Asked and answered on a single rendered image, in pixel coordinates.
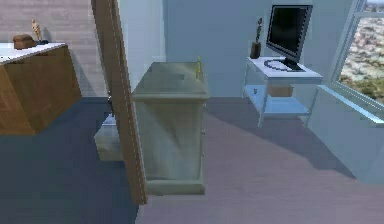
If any grey-green chest of drawers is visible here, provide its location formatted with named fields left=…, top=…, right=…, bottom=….
left=131, top=61, right=211, bottom=196

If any yellow-green small bottle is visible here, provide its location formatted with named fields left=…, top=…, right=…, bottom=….
left=195, top=55, right=203, bottom=81

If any brown wooden room door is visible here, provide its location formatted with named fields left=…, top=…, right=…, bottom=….
left=90, top=0, right=149, bottom=206

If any brown cardboard box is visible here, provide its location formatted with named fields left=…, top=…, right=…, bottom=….
left=267, top=83, right=295, bottom=98

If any dark statue on base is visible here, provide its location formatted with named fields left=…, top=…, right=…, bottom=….
left=249, top=17, right=264, bottom=60

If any white shelf table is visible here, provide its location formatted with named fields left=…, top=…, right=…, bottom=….
left=242, top=55, right=324, bottom=129

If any black television set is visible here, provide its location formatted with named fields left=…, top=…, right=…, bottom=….
left=264, top=4, right=314, bottom=73

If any brown wooden cupboard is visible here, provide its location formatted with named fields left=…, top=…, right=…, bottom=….
left=0, top=41, right=83, bottom=136

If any tan wooden figurine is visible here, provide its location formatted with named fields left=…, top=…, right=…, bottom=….
left=31, top=17, right=50, bottom=46

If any black door handle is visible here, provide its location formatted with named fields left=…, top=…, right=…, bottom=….
left=106, top=94, right=115, bottom=117

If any window with white frame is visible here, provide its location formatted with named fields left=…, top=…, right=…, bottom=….
left=328, top=0, right=384, bottom=125

